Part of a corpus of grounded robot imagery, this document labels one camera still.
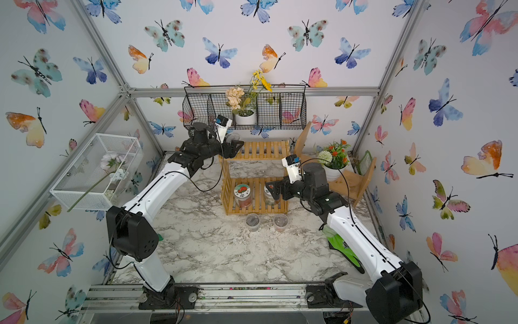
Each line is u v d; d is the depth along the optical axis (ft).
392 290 1.25
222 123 2.24
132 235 1.52
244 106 2.86
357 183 3.23
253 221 2.86
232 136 2.60
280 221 2.85
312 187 1.88
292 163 2.15
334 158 2.91
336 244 2.82
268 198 3.04
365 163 3.73
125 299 2.48
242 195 2.98
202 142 2.11
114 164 2.46
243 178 3.54
